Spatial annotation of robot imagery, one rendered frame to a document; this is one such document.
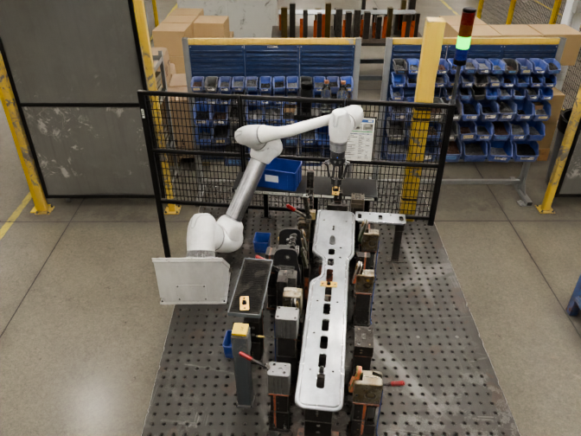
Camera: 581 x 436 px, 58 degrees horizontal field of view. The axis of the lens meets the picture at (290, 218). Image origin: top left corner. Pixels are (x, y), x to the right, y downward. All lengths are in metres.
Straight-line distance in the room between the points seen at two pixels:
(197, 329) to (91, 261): 1.96
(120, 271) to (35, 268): 0.69
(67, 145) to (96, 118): 0.39
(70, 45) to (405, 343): 3.32
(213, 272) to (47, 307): 1.79
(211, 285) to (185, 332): 0.28
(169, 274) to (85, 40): 2.29
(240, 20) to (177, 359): 7.19
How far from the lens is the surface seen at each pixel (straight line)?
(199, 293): 2.92
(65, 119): 4.87
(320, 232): 2.94
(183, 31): 6.72
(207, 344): 2.75
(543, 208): 5.46
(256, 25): 9.21
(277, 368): 2.15
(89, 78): 4.64
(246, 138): 2.91
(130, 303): 4.13
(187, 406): 2.53
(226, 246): 3.06
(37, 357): 3.96
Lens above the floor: 2.71
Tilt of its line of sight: 34 degrees down
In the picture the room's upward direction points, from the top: straight up
